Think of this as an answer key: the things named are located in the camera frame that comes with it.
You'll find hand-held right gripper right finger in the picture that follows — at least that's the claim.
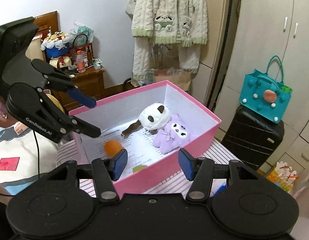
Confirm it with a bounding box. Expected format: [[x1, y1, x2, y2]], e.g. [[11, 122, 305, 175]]
[[178, 148, 266, 203]]

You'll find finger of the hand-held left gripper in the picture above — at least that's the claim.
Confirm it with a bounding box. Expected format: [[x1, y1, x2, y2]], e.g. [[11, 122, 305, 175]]
[[31, 59, 97, 109], [41, 94, 102, 139]]

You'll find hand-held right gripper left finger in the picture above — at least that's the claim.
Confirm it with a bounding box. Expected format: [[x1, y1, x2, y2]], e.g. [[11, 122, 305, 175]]
[[48, 149, 128, 204]]

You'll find pink cardboard box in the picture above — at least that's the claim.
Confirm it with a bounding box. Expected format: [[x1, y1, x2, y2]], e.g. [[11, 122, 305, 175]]
[[68, 80, 222, 198]]

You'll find purple plush toy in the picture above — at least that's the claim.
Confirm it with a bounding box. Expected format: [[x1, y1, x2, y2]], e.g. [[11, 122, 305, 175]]
[[152, 114, 198, 155]]

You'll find white panda plush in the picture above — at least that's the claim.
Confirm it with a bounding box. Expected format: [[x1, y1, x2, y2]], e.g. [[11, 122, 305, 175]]
[[121, 102, 171, 138]]

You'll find orange soft ball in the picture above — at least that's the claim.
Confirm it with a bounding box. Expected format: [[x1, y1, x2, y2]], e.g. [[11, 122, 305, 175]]
[[104, 141, 123, 158]]

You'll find person's left hand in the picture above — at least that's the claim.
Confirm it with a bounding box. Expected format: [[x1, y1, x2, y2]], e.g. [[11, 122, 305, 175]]
[[0, 92, 10, 130]]

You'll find wooden nightstand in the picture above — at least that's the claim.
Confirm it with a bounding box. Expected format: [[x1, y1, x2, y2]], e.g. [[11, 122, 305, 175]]
[[53, 67, 106, 113]]

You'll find orange drink bottle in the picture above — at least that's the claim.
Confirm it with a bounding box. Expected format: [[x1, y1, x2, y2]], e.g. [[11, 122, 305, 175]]
[[76, 50, 86, 73]]

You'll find striped tablecloth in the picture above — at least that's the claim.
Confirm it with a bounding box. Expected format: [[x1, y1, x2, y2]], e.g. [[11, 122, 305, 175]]
[[56, 137, 242, 198]]

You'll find gold wrapped bouquet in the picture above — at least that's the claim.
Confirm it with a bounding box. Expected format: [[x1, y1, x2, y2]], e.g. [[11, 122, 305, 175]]
[[49, 56, 72, 69]]

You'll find blue and white bouquet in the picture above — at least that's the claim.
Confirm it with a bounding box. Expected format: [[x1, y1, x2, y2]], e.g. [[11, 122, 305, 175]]
[[41, 26, 71, 58]]

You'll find red checked basket bag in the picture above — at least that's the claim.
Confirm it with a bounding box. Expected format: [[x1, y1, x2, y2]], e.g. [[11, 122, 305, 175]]
[[68, 34, 95, 67]]

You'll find wooden headboard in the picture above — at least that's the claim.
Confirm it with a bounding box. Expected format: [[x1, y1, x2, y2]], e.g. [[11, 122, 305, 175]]
[[23, 11, 58, 63]]

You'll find white plastic bag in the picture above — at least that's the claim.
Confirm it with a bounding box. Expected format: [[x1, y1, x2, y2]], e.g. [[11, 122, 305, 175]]
[[69, 21, 95, 43]]

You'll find black suitcase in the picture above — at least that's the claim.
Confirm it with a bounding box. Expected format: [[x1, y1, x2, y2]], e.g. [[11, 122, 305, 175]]
[[221, 104, 285, 172]]

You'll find white bed blanket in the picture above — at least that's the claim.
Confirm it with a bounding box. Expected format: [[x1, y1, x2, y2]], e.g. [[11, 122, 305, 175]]
[[0, 124, 77, 198]]

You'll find brown paper bag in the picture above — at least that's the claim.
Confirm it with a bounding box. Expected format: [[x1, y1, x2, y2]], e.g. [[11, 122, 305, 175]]
[[153, 67, 192, 92]]

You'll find colourful gift bag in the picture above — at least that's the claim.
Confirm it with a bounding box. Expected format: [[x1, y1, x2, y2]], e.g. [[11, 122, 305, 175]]
[[266, 161, 300, 193]]

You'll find teal felt tote bag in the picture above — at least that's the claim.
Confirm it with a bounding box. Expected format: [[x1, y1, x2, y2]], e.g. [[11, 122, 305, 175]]
[[239, 55, 293, 124]]

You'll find cream and green fleece robe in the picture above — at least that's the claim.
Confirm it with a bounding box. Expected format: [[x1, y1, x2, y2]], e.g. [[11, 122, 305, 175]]
[[131, 0, 208, 80]]

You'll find beige three-door wardrobe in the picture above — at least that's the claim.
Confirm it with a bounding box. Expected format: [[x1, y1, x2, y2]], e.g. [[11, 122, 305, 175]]
[[214, 0, 309, 178]]

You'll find black cable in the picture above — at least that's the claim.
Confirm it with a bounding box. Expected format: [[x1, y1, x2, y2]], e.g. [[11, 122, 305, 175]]
[[0, 130, 41, 197]]

